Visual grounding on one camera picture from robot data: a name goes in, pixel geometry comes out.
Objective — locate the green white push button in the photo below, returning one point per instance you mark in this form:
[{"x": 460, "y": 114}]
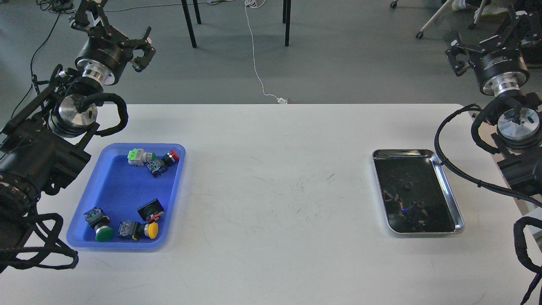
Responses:
[{"x": 140, "y": 157}]

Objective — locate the red push button switch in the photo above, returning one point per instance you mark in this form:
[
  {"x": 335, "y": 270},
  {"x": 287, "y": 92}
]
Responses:
[{"x": 158, "y": 165}]

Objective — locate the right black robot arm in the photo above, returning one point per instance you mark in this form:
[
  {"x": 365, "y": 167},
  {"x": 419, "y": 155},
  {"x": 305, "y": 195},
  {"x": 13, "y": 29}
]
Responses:
[{"x": 510, "y": 125}]

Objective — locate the steel metal tray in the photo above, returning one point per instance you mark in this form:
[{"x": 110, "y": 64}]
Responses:
[{"x": 395, "y": 167}]

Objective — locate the office chair base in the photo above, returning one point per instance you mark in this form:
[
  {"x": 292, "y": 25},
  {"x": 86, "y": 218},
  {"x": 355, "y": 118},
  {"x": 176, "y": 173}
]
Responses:
[{"x": 435, "y": 20}]

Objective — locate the black square switch part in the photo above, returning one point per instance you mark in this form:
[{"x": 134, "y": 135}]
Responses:
[{"x": 151, "y": 211}]

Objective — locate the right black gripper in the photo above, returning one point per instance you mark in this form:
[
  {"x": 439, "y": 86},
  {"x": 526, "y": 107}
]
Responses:
[{"x": 498, "y": 68}]

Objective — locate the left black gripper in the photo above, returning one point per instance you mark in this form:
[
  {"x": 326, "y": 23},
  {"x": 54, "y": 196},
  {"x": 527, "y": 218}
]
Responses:
[{"x": 103, "y": 55}]

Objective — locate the green mushroom push button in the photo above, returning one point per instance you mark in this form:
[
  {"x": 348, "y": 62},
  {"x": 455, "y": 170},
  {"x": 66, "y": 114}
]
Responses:
[{"x": 98, "y": 221}]

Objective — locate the black table leg left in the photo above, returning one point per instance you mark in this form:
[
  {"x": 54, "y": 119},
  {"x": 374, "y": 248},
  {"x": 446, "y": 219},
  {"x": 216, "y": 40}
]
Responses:
[{"x": 187, "y": 16}]

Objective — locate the yellow push button switch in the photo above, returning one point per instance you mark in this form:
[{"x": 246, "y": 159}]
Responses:
[{"x": 135, "y": 230}]

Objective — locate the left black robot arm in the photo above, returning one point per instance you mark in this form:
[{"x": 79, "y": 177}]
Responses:
[{"x": 44, "y": 148}]

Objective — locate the black table leg right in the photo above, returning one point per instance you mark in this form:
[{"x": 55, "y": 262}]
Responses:
[{"x": 286, "y": 17}]

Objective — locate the blue plastic tray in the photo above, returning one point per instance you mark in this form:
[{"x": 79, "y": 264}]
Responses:
[{"x": 119, "y": 188}]

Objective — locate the black table leg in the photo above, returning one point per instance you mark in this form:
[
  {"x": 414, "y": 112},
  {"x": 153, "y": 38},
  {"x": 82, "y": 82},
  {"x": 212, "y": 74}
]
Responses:
[
  {"x": 187, "y": 16},
  {"x": 286, "y": 17}
]

